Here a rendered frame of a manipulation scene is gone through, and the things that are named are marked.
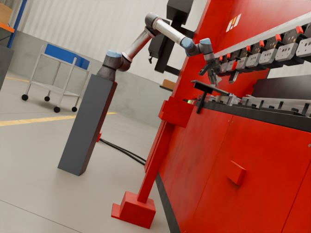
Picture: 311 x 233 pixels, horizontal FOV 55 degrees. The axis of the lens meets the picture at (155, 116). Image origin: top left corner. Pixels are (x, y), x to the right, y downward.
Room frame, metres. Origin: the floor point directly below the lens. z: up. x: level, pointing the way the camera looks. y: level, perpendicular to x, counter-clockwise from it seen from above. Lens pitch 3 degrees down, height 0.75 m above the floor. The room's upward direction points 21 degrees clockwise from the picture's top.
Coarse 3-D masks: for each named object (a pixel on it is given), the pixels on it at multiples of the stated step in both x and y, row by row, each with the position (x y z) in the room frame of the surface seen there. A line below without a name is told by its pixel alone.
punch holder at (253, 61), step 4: (264, 40) 1.87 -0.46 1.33; (256, 44) 1.98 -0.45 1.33; (264, 44) 1.87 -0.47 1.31; (256, 48) 1.94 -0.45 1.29; (252, 52) 1.99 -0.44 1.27; (256, 52) 1.92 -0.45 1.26; (260, 52) 1.87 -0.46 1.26; (252, 56) 1.95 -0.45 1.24; (256, 56) 1.88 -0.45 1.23; (260, 56) 1.87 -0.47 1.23; (248, 60) 2.00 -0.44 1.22; (252, 60) 1.93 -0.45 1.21; (256, 60) 1.87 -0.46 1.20; (248, 64) 1.97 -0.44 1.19; (252, 64) 1.90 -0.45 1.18; (256, 64) 1.88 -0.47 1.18; (260, 64) 1.88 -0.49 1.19; (252, 68) 1.99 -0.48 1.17; (256, 68) 1.95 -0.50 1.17; (260, 68) 1.91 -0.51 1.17; (264, 68) 1.88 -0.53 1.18
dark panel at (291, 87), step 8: (264, 80) 2.99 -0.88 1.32; (272, 80) 2.82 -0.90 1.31; (280, 80) 2.66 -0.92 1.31; (288, 80) 2.53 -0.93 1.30; (296, 80) 2.41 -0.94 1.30; (304, 80) 2.30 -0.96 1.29; (256, 88) 3.10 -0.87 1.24; (264, 88) 2.92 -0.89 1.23; (272, 88) 2.76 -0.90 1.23; (280, 88) 2.61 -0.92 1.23; (288, 88) 2.48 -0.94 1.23; (296, 88) 2.36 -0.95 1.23; (304, 88) 2.25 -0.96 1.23; (256, 96) 3.02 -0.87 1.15; (264, 96) 2.85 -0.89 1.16; (272, 96) 2.70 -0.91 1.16; (280, 96) 2.55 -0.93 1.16; (288, 96) 2.43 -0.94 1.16; (296, 96) 2.32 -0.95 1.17; (304, 96) 2.21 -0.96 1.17
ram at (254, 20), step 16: (240, 0) 2.83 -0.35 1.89; (256, 0) 2.34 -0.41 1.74; (272, 0) 2.00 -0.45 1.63; (288, 0) 1.75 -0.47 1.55; (304, 0) 1.55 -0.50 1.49; (240, 16) 2.62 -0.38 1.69; (256, 16) 2.19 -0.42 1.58; (272, 16) 1.90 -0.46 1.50; (288, 16) 1.66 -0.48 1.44; (224, 32) 2.96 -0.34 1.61; (240, 32) 2.44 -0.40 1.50; (256, 32) 2.06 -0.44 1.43; (224, 48) 2.73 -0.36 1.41; (240, 48) 2.28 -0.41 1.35
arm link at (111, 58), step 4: (108, 52) 2.32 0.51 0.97; (112, 52) 2.31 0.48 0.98; (116, 52) 2.32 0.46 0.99; (108, 56) 2.31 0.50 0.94; (112, 56) 2.30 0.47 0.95; (116, 56) 2.31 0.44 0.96; (120, 56) 2.34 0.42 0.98; (104, 60) 2.33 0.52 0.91; (108, 60) 2.31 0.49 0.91; (112, 60) 2.31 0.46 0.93; (116, 60) 2.32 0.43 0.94; (120, 60) 2.37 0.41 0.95; (104, 64) 2.32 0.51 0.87; (108, 64) 2.30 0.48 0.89; (112, 64) 2.31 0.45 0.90; (116, 64) 2.33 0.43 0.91; (120, 64) 2.38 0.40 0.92; (116, 68) 2.35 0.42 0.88
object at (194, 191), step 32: (192, 128) 2.32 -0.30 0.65; (224, 128) 1.64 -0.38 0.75; (256, 128) 1.27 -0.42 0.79; (288, 128) 1.04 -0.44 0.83; (192, 160) 2.00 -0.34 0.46; (224, 160) 1.46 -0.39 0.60; (256, 160) 1.16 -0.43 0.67; (288, 160) 0.96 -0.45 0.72; (160, 192) 2.57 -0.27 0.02; (192, 192) 1.75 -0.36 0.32; (224, 192) 1.33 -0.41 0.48; (256, 192) 1.07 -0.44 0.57; (288, 192) 0.90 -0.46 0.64; (192, 224) 1.56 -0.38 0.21; (224, 224) 1.21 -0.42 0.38; (256, 224) 1.00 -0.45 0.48; (288, 224) 0.84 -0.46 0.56
